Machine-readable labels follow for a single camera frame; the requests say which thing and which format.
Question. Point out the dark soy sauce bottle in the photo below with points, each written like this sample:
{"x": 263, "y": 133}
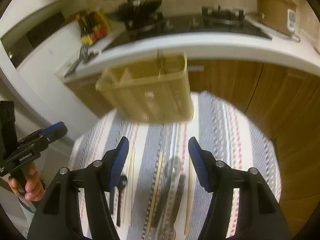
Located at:
{"x": 87, "y": 38}

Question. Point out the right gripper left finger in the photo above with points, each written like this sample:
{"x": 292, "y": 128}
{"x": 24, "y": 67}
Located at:
{"x": 58, "y": 214}

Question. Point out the steel spoon dark handle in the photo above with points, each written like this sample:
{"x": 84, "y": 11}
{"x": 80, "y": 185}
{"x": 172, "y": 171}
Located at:
{"x": 169, "y": 232}

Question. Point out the dark vinegar bottle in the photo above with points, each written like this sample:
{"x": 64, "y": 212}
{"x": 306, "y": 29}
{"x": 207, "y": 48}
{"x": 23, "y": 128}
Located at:
{"x": 99, "y": 24}

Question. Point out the black gas stove top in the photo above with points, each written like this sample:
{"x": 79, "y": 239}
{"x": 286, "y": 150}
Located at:
{"x": 211, "y": 19}

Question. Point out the tan plastic utensil basket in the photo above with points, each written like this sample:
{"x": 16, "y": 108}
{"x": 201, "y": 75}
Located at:
{"x": 154, "y": 89}

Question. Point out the wooden chopstick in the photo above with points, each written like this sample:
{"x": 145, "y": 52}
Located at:
{"x": 160, "y": 160}
{"x": 127, "y": 213}
{"x": 189, "y": 200}

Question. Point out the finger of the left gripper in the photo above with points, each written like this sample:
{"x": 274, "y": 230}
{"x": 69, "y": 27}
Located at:
{"x": 50, "y": 134}

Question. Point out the black plastic ladle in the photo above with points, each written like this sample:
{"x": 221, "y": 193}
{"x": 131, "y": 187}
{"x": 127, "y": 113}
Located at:
{"x": 122, "y": 183}

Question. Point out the person's left hand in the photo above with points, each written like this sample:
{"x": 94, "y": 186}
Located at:
{"x": 34, "y": 188}

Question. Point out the black wok with lid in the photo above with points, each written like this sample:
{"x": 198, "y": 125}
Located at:
{"x": 134, "y": 12}

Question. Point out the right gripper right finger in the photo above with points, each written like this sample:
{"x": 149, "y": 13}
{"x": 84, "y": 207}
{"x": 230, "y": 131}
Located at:
{"x": 259, "y": 214}

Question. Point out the striped woven table mat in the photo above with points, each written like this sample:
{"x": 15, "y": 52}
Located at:
{"x": 219, "y": 128}

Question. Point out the brown rice cooker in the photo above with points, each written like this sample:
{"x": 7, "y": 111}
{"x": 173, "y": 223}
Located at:
{"x": 279, "y": 15}

